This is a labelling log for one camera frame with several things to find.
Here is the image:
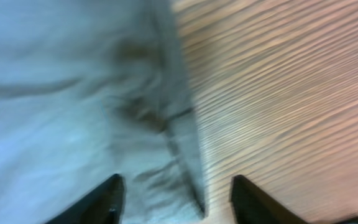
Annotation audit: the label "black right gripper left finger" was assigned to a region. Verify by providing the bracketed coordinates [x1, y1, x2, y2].
[47, 174, 125, 224]

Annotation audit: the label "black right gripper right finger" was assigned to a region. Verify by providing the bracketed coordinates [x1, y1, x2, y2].
[230, 175, 310, 224]

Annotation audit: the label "grey shorts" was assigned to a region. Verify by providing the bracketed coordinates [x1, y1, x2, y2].
[0, 0, 205, 223]

